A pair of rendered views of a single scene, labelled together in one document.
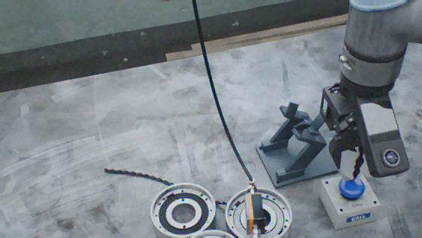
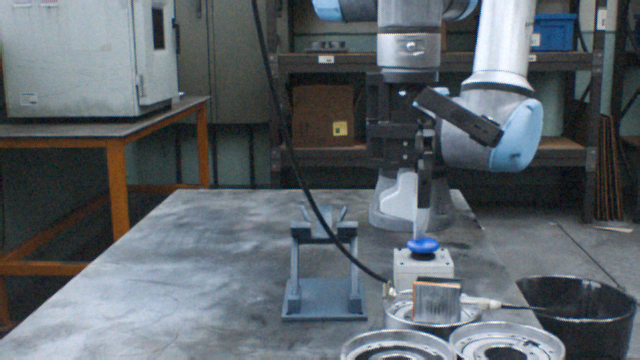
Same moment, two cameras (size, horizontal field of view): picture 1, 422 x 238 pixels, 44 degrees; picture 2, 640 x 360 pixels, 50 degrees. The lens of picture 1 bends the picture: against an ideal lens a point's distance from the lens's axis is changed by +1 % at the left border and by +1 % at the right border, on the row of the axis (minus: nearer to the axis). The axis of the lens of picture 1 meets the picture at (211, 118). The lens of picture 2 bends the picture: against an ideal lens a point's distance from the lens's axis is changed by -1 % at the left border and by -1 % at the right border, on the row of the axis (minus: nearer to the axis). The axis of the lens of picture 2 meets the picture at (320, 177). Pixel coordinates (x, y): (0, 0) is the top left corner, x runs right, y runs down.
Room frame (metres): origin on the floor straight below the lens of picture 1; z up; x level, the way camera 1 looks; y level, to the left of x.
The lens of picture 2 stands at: (0.41, 0.64, 1.13)
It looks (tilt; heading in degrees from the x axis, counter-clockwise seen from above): 12 degrees down; 285
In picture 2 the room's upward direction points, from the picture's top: 1 degrees counter-clockwise
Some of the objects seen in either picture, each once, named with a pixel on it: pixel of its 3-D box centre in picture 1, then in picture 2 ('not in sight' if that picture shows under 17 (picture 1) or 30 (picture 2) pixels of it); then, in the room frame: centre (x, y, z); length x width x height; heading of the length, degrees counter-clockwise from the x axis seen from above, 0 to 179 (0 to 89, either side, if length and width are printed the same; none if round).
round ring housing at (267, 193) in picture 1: (258, 221); (431, 323); (0.47, -0.06, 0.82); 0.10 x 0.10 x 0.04
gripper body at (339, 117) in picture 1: (359, 101); (401, 120); (0.53, -0.21, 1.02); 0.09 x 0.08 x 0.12; 11
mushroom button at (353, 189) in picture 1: (350, 193); (422, 258); (0.50, -0.21, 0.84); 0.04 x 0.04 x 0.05
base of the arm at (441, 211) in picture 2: not in sight; (412, 193); (0.55, -0.55, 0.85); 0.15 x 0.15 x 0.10
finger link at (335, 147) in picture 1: (345, 145); (422, 172); (0.50, -0.19, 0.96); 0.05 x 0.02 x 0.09; 101
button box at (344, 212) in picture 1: (352, 199); (422, 270); (0.50, -0.22, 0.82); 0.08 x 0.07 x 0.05; 101
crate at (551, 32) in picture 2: not in sight; (522, 33); (0.30, -3.78, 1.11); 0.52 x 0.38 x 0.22; 11
